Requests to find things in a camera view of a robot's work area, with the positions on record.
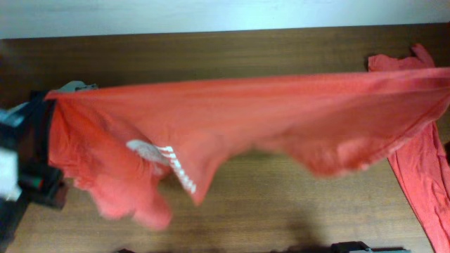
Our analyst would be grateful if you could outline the orange soccer print t-shirt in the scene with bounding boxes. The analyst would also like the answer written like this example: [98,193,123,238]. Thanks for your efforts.
[46,68,449,229]

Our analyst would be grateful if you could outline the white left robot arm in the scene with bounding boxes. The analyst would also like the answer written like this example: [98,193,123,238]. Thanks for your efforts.
[1,91,68,252]

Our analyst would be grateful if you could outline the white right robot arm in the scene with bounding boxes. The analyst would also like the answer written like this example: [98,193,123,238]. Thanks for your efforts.
[330,241,412,253]

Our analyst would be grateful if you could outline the light grey folded t-shirt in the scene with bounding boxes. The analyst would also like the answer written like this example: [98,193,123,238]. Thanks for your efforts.
[56,81,98,93]

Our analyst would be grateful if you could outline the red heathered t-shirt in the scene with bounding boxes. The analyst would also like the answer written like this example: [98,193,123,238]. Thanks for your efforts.
[367,43,450,253]

